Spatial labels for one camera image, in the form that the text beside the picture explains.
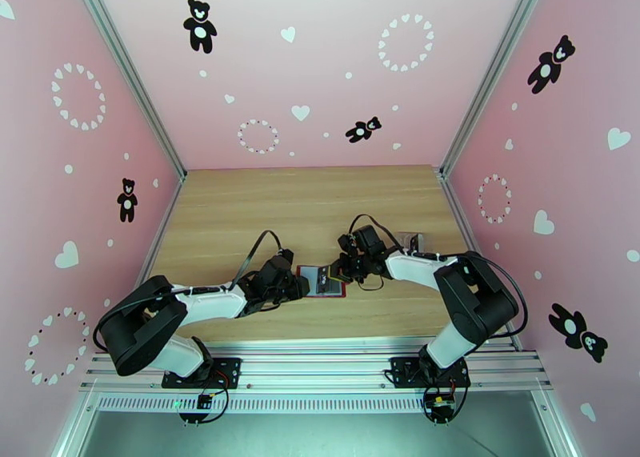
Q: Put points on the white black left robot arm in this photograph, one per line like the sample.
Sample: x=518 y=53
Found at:
x=210 y=305

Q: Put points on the red leather card holder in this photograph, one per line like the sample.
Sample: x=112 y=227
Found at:
x=306 y=275

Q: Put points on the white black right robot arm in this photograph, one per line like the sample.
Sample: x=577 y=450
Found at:
x=415 y=273

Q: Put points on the small black circuit board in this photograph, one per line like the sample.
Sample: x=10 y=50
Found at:
x=204 y=401
x=440 y=406

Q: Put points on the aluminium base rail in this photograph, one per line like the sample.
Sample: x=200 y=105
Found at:
x=320 y=370

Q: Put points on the aluminium frame post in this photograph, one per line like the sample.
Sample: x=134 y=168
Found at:
x=130 y=70
x=562 y=430
x=493 y=70
x=70 y=435

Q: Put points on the clear acrylic card stand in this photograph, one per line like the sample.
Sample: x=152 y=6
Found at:
x=402 y=238

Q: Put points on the black VIP credit card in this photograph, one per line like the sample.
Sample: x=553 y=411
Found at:
x=324 y=284
x=416 y=244

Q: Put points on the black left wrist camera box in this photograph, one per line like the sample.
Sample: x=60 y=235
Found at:
x=285 y=258

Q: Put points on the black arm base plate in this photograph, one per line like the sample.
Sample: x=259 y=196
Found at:
x=400 y=370
x=227 y=370

